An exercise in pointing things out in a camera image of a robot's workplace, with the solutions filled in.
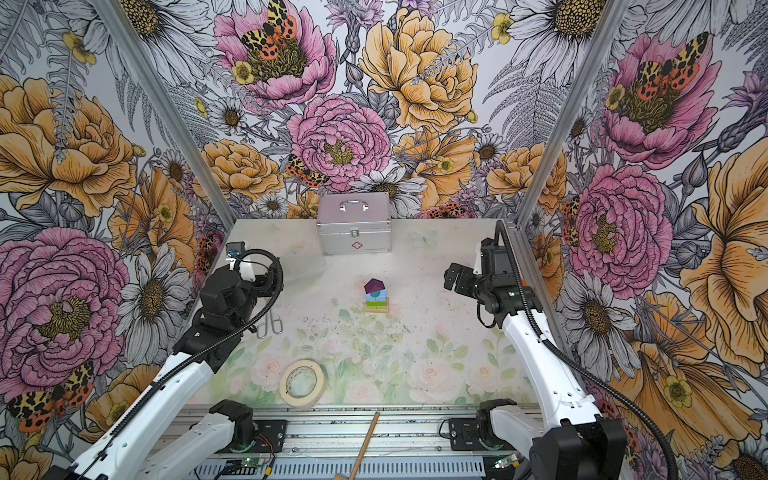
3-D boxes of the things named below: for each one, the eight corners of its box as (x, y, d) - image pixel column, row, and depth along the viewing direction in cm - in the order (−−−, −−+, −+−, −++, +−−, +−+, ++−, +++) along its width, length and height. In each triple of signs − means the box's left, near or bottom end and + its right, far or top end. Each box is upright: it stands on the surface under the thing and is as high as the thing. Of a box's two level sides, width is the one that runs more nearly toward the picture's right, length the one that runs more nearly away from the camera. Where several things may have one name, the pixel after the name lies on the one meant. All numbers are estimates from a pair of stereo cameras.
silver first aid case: (322, 258, 113) (313, 225, 100) (330, 218, 128) (323, 185, 115) (391, 258, 114) (391, 225, 101) (391, 218, 128) (391, 185, 115)
